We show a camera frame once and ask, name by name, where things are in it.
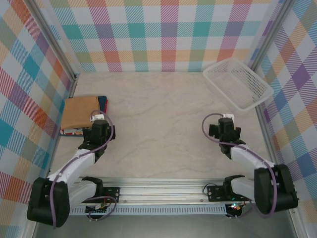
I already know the tan t-shirt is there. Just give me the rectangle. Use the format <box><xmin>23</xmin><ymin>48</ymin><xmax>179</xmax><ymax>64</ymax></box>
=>
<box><xmin>61</xmin><ymin>96</ymin><xmax>100</xmax><ymax>130</ymax></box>

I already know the white plastic basket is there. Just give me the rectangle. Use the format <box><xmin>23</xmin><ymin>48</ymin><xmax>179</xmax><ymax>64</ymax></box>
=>
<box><xmin>203</xmin><ymin>59</ymin><xmax>274</xmax><ymax>112</ymax></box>

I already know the grey metal sheet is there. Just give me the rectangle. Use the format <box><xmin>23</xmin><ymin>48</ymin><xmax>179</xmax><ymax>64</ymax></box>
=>
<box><xmin>32</xmin><ymin>214</ymin><xmax>298</xmax><ymax>238</ymax></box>

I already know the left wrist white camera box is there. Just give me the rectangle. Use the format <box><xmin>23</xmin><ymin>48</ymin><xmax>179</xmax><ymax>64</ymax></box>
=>
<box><xmin>89</xmin><ymin>111</ymin><xmax>106</xmax><ymax>122</ymax></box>

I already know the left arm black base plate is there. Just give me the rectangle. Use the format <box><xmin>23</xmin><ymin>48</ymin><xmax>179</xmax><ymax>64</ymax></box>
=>
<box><xmin>103</xmin><ymin>186</ymin><xmax>121</xmax><ymax>203</ymax></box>

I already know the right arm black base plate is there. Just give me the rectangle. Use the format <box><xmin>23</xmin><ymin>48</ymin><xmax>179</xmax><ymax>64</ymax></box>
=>
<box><xmin>207</xmin><ymin>183</ymin><xmax>252</xmax><ymax>202</ymax></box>

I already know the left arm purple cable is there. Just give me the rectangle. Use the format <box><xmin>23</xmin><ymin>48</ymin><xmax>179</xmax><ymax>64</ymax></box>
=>
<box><xmin>51</xmin><ymin>110</ymin><xmax>117</xmax><ymax>228</ymax></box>

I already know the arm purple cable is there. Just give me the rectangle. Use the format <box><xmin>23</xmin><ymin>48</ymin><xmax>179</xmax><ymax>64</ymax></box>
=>
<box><xmin>51</xmin><ymin>110</ymin><xmax>117</xmax><ymax>228</ymax></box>
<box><xmin>201</xmin><ymin>113</ymin><xmax>277</xmax><ymax>219</ymax></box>

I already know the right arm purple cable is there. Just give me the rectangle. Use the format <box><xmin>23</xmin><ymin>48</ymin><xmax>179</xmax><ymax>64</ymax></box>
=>
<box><xmin>201</xmin><ymin>113</ymin><xmax>277</xmax><ymax>219</ymax></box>

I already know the aluminium mounting rail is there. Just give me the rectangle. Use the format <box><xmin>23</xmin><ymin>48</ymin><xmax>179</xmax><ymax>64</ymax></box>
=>
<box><xmin>27</xmin><ymin>176</ymin><xmax>302</xmax><ymax>206</ymax></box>

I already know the white slotted cable duct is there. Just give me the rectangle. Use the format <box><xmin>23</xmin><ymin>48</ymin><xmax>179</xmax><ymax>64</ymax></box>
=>
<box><xmin>69</xmin><ymin>204</ymin><xmax>227</xmax><ymax>216</ymax></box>

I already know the aluminium frame post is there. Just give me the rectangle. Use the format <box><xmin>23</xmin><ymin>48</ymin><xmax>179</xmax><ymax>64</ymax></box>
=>
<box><xmin>29</xmin><ymin>0</ymin><xmax>80</xmax><ymax>82</ymax></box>
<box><xmin>247</xmin><ymin>0</ymin><xmax>295</xmax><ymax>74</ymax></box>

